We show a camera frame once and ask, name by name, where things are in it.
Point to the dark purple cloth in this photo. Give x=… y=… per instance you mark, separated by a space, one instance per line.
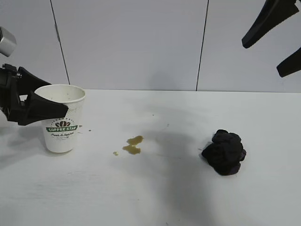
x=223 y=153

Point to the brown coffee puddle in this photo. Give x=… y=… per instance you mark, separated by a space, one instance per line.
x=133 y=148

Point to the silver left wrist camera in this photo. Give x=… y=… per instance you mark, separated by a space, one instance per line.
x=7 y=42

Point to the white Coffee Star paper cup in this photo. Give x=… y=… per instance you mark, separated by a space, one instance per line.
x=61 y=143

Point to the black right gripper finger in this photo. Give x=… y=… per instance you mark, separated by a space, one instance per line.
x=291 y=64
x=270 y=21

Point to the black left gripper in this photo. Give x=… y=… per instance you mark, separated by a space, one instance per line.
x=9 y=94

